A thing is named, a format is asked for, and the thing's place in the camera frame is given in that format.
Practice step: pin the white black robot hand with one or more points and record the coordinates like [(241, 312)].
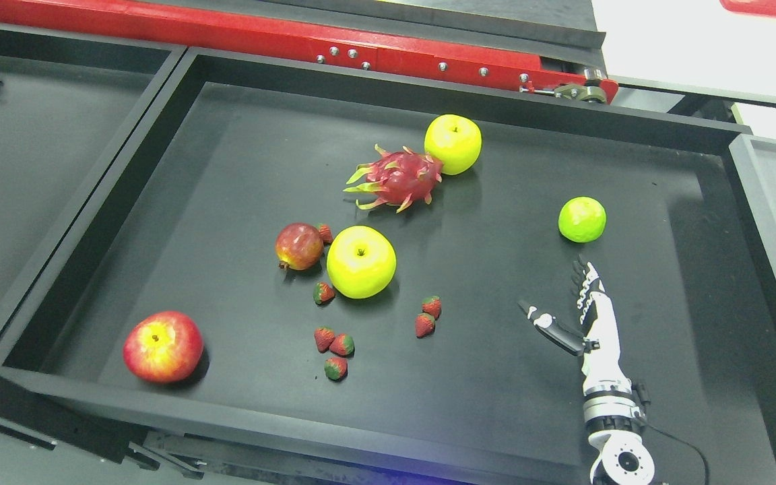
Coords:
[(596, 341)]

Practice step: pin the green apple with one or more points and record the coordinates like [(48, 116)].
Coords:
[(582, 219)]

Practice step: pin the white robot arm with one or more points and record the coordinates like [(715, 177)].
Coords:
[(615, 420)]

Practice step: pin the large yellow apple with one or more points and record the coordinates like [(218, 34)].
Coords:
[(361, 262)]

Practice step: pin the yellow apple near dragonfruit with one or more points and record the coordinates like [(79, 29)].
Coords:
[(454, 140)]

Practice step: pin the black shelf tray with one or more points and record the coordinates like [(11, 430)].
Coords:
[(236, 147)]

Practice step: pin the red apple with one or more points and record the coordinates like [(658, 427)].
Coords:
[(165, 347)]

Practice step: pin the upper right strawberry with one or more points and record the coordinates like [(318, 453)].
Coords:
[(432, 306)]

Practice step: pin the lower right strawberry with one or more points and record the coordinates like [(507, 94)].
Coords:
[(424, 325)]

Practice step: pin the strawberry right of trio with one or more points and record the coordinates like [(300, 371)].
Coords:
[(342, 345)]

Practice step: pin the strawberry of trio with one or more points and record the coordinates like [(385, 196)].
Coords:
[(342, 345), (323, 337), (336, 368)]

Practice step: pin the strawberry bottom of trio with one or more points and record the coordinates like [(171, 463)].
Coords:
[(336, 368)]

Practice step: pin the strawberry left of trio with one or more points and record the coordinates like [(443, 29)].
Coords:
[(323, 337)]

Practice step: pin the pink dragon fruit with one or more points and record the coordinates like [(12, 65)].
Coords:
[(397, 179)]

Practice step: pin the strawberry below pomegranate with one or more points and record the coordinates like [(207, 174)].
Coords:
[(323, 293)]

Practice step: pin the strawberry beside pomegranate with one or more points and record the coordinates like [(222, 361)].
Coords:
[(326, 233)]

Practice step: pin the red pomegranate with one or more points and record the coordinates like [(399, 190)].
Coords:
[(298, 246)]

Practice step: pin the red conveyor frame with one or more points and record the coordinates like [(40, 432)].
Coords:
[(287, 39)]

